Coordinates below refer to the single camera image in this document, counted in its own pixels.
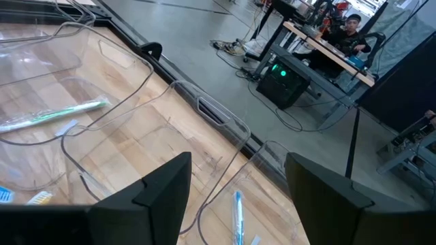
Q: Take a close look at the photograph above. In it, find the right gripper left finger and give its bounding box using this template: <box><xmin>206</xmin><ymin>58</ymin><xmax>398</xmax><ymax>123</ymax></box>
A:
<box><xmin>0</xmin><ymin>151</ymin><xmax>193</xmax><ymax>245</ymax></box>

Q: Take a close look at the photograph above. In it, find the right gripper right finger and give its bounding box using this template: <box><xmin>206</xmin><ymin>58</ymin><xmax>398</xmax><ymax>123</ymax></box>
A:
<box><xmin>284</xmin><ymin>152</ymin><xmax>436</xmax><ymax>245</ymax></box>

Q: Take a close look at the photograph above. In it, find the blue white toothbrush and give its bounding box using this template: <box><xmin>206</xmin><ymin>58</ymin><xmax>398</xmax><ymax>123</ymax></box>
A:
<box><xmin>0</xmin><ymin>185</ymin><xmax>15</xmax><ymax>205</ymax></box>
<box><xmin>224</xmin><ymin>189</ymin><xmax>262</xmax><ymax>245</ymax></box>

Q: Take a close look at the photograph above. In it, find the orange white toothbrush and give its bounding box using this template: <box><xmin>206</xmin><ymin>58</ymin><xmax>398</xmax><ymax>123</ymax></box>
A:
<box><xmin>26</xmin><ymin>190</ymin><xmax>55</xmax><ymax>206</ymax></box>

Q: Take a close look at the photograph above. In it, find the green white toothbrush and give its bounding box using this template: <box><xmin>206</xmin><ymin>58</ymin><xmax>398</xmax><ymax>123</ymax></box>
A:
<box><xmin>0</xmin><ymin>96</ymin><xmax>112</xmax><ymax>137</ymax></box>

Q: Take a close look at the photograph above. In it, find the black pole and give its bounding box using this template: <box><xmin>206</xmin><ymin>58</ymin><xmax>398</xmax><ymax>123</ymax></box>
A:
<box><xmin>345</xmin><ymin>108</ymin><xmax>361</xmax><ymax>180</ymax></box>

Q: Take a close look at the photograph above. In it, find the grey metal stand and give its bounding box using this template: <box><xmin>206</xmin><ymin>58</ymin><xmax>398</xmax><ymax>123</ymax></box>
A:
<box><xmin>376</xmin><ymin>115</ymin><xmax>436</xmax><ymax>191</ymax></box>

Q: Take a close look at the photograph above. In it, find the black computer tower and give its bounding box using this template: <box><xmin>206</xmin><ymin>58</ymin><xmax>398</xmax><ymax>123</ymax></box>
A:
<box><xmin>255</xmin><ymin>61</ymin><xmax>311</xmax><ymax>110</ymax></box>

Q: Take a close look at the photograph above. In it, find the black partition panel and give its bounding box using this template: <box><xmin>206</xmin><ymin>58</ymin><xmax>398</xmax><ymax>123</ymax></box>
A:
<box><xmin>356</xmin><ymin>31</ymin><xmax>436</xmax><ymax>134</ymax></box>

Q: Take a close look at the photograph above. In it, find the blue box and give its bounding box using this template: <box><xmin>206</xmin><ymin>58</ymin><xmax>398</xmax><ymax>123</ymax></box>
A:
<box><xmin>347</xmin><ymin>56</ymin><xmax>366</xmax><ymax>69</ymax></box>

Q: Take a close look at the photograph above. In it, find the person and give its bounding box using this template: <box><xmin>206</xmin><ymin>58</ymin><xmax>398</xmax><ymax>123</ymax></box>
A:
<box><xmin>318</xmin><ymin>13</ymin><xmax>373</xmax><ymax>71</ymax></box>

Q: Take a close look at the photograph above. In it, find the grey curtain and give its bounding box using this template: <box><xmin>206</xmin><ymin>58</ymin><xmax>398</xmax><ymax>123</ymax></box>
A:
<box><xmin>371</xmin><ymin>0</ymin><xmax>431</xmax><ymax>69</ymax></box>

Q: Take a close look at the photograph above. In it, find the black desk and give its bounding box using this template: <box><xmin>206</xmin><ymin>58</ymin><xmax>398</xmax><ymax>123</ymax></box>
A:
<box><xmin>250</xmin><ymin>0</ymin><xmax>337</xmax><ymax>42</ymax></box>

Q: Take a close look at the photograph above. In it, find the long black floor cable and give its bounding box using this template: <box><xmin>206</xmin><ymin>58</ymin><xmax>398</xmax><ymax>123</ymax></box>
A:
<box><xmin>247</xmin><ymin>80</ymin><xmax>354</xmax><ymax>133</ymax></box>

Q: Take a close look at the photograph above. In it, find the black frame clamp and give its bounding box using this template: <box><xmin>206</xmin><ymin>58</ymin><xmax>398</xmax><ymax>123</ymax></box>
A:
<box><xmin>138</xmin><ymin>41</ymin><xmax>164</xmax><ymax>63</ymax></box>

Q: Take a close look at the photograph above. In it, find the floor cable bundle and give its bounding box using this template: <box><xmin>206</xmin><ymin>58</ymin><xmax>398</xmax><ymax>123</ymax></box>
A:
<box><xmin>209</xmin><ymin>37</ymin><xmax>263</xmax><ymax>82</ymax></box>

